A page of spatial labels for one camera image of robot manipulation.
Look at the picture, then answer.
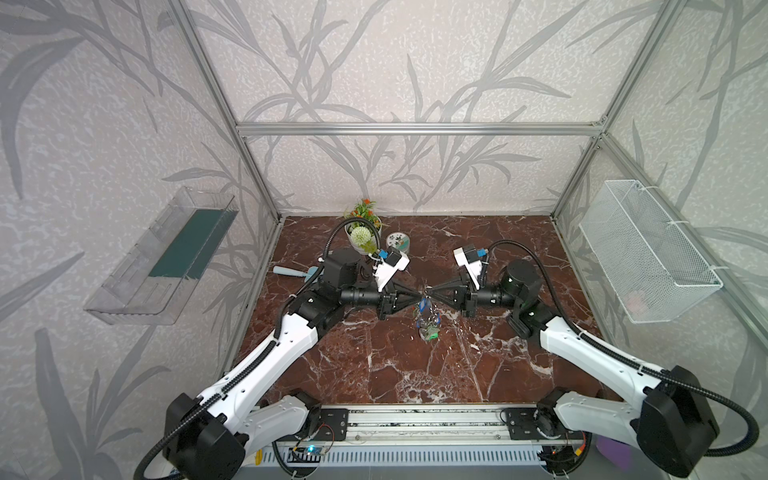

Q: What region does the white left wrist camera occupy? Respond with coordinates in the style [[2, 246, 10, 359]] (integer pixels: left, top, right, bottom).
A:
[[373, 249, 410, 293]]

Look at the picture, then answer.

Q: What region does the light blue toy trowel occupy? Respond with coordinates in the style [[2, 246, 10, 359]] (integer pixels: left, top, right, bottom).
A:
[[272, 265, 318, 283]]

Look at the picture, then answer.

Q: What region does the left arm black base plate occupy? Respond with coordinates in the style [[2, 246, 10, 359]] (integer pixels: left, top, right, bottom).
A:
[[296, 408, 350, 441]]

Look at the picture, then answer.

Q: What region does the potted artificial flower plant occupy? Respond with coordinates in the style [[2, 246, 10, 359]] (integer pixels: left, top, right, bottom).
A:
[[344, 199, 383, 255]]

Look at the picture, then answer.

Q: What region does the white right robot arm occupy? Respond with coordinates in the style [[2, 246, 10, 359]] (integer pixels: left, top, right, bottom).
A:
[[427, 239, 760, 478]]

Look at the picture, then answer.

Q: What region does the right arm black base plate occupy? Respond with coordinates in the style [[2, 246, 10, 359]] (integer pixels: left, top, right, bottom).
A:
[[500, 407, 584, 443]]

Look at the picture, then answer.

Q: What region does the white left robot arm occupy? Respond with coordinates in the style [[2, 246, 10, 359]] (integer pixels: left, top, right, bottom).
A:
[[133, 233, 422, 479]]

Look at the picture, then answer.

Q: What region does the green circuit board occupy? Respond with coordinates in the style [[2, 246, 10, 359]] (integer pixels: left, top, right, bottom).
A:
[[288, 443, 332, 464]]

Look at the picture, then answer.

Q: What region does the white wire mesh basket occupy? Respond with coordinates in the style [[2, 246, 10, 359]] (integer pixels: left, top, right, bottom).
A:
[[579, 180, 723, 324]]

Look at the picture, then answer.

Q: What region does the clear plastic wall tray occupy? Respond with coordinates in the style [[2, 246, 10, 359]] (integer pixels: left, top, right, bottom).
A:
[[84, 187, 239, 326]]

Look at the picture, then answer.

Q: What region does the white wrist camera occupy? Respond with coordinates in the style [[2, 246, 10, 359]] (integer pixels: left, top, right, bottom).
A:
[[453, 245, 488, 290], [373, 249, 410, 293]]

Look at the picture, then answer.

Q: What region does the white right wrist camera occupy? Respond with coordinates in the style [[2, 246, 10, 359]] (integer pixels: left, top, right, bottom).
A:
[[453, 245, 488, 290]]

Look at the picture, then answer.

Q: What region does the printed snack jar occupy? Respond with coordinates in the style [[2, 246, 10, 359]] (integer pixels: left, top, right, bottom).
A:
[[386, 232, 411, 254]]

